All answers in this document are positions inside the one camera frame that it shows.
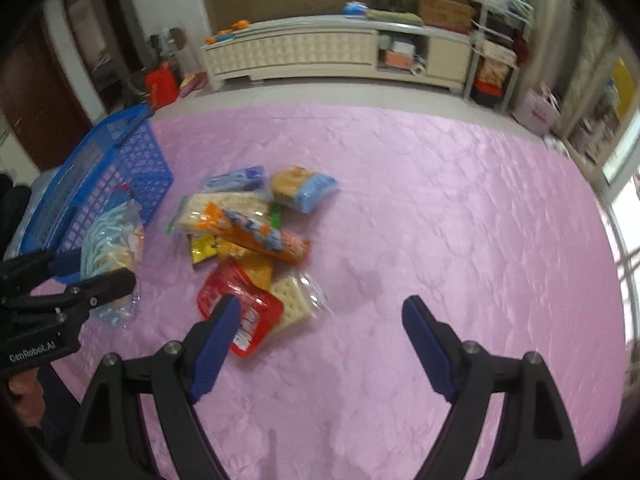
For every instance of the red snack packet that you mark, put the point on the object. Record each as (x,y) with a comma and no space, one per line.
(260,316)

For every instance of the pink tote bag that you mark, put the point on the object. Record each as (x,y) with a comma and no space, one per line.
(537,112)

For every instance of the orange flat box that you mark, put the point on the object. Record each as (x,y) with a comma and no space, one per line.
(399,60)

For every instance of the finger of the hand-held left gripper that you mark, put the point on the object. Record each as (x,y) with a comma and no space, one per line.
(35,264)
(100,285)

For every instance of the pale curtain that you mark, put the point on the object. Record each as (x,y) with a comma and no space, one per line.
(552,35)

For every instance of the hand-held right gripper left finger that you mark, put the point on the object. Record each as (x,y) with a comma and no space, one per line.
(215,350)

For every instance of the green-ended cracker packet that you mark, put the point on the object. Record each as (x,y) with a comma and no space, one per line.
(220,207)

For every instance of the red bag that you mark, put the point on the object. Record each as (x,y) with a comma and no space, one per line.
(161,85)

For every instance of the person's left forearm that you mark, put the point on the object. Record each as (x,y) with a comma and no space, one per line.
(60,410)

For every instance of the orange yellow snack packet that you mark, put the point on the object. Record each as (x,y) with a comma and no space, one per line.
(255,269)

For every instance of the pink quilted blanket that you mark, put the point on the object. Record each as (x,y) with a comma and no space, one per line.
(400,210)

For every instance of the blue tissue pack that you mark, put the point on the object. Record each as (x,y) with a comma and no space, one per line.
(356,9)

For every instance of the purple blue snack packet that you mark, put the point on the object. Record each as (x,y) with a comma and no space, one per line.
(235,179)

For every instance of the cream tv cabinet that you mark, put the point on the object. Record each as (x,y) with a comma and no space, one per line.
(300,55)

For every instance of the clear bag of pale rings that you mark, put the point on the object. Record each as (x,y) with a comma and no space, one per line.
(110,240)

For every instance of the folded green cloth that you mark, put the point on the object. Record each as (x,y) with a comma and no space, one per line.
(395,17)

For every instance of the long orange snack packet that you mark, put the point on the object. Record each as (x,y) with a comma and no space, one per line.
(280,247)

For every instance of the white tape roll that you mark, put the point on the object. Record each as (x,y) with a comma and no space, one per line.
(418,68)

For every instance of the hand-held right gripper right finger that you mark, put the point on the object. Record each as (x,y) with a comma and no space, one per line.
(430,350)

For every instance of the orange patterned snack box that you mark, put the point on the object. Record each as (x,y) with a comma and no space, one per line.
(491,75)

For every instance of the light blue biscuit packet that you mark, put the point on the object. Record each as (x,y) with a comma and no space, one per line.
(305,190)

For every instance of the blue white box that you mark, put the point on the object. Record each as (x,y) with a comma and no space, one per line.
(400,46)

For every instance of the yellow maroon snack packet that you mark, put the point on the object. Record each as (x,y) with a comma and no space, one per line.
(205,247)

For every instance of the white metal rack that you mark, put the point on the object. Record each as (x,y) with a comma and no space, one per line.
(495,35)

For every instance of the small clear cracker packet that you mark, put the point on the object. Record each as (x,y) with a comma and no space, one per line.
(290,300)

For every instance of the person's left hand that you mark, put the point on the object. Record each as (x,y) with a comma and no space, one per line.
(25,397)

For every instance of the cardboard box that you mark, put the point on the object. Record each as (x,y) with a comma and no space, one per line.
(445,12)

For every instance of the brown wooden door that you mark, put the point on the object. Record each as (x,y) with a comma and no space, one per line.
(35,100)

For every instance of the blue plastic basket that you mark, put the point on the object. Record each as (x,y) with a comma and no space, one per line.
(145,175)

